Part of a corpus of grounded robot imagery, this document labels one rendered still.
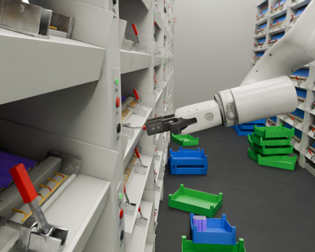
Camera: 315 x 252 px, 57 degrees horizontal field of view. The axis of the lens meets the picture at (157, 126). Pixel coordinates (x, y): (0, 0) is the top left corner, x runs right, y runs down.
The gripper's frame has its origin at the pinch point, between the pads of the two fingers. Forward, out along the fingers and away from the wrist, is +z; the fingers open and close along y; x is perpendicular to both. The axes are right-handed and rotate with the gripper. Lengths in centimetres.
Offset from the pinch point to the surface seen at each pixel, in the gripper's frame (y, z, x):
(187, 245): 63, 9, -76
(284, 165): 182, -76, -98
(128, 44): -1.0, 1.0, 19.5
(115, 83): -21.3, 1.5, 12.3
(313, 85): 184, -111, -35
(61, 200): -34.3, 9.4, 0.3
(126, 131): -1.0, 6.8, 0.5
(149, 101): 44.3, 5.8, 1.0
